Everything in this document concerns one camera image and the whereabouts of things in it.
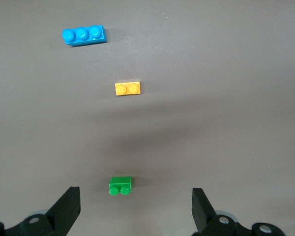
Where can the brown table cover sheet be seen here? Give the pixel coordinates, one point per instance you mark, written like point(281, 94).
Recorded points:
point(211, 98)

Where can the blue three-stud block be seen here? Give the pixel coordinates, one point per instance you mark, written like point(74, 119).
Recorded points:
point(84, 37)

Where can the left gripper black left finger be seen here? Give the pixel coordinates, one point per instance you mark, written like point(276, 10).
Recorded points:
point(64, 211)

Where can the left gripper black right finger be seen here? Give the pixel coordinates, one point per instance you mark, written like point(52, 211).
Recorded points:
point(204, 214)

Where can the yellow two-stud block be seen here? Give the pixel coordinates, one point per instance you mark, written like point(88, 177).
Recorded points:
point(127, 89)

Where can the green two-stud block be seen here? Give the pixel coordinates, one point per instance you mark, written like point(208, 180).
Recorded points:
point(120, 183)

